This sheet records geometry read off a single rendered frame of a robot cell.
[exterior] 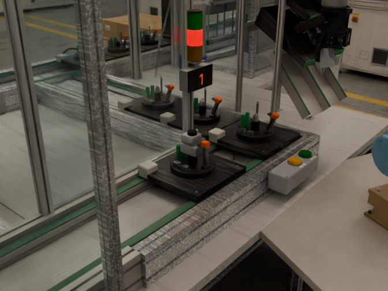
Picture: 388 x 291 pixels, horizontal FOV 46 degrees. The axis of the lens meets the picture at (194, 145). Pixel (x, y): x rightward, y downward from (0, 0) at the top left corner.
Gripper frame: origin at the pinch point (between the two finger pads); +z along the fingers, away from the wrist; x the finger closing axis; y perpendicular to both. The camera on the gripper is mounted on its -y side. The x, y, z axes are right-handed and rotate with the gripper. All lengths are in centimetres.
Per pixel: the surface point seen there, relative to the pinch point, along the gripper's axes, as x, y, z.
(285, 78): 16.9, -21.1, 10.8
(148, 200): -55, -23, 32
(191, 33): -26.4, -31.2, -11.9
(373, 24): 408, -128, 59
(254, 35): 81, -77, 12
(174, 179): -48, -20, 26
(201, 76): -23.6, -29.2, 2.1
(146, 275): -77, -2, 33
